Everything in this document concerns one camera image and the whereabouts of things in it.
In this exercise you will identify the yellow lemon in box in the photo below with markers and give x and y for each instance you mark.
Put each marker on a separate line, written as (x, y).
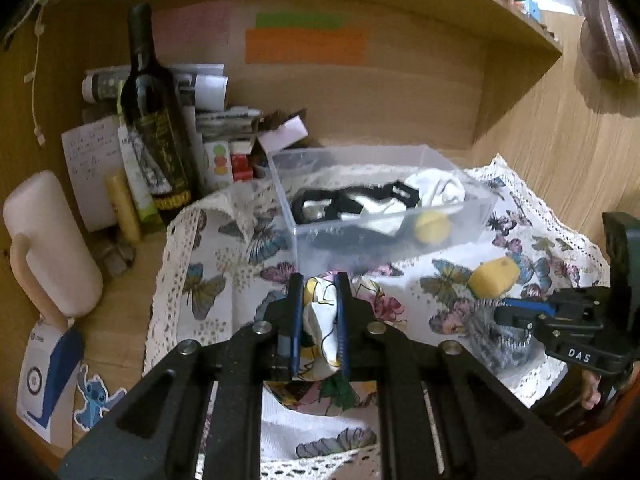
(432, 227)

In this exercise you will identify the wooden shelf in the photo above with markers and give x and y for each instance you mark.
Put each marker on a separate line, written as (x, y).
(450, 5)

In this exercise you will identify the red and white box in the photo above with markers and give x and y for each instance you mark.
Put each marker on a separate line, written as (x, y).
(241, 162)

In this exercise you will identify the dark wine bottle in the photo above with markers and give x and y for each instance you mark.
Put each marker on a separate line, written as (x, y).
(157, 125)

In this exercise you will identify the yellow candle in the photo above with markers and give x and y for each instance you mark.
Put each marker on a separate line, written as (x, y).
(123, 207)

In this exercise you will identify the yellow lemon on cloth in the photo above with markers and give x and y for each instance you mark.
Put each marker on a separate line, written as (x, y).
(495, 277)

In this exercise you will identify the black and white sock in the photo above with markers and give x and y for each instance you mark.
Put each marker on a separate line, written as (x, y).
(350, 205)

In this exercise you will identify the rolled magazine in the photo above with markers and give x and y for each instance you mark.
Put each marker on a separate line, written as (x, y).
(107, 85)

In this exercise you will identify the orange sticky note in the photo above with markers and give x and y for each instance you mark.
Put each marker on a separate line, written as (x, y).
(306, 46)

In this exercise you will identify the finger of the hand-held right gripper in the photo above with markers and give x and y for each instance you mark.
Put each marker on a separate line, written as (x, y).
(520, 311)

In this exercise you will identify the white box with coloured dots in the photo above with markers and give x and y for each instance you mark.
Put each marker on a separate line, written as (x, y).
(218, 162)

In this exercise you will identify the white cloth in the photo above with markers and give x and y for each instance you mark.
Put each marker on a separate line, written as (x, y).
(440, 187)

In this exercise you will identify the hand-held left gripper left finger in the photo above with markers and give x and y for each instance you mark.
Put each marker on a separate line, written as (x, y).
(296, 320)

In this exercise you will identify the clear plastic box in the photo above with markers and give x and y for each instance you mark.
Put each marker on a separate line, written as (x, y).
(350, 240)

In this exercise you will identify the green sticky note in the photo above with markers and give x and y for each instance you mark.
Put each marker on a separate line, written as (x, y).
(300, 20)

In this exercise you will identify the blue and white box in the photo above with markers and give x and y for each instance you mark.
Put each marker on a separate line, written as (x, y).
(45, 380)

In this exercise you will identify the handwritten note paper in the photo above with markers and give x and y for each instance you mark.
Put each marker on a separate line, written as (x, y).
(90, 170)

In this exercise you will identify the person's right hand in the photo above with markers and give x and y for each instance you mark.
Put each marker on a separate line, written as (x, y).
(591, 389)

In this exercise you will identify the blue cartoon sticker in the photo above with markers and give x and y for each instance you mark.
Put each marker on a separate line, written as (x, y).
(95, 400)

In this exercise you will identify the white and purple carton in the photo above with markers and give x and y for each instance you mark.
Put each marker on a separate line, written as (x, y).
(280, 132)

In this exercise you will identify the stack of printed papers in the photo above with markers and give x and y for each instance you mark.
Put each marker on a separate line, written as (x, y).
(225, 122)

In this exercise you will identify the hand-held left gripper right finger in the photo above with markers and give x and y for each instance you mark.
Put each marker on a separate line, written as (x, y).
(342, 320)

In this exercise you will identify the grey patterned sock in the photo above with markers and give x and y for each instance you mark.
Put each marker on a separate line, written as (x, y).
(500, 347)

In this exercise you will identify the brown round object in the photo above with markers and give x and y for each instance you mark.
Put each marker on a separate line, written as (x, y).
(607, 32)

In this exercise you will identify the pink sticky note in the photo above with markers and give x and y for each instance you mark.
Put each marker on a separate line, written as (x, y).
(192, 27)

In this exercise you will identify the butterfly print lace tablecloth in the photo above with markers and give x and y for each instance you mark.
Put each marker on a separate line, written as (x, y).
(225, 280)

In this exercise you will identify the floral print cloth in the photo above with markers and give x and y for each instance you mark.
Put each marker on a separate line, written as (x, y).
(320, 327)

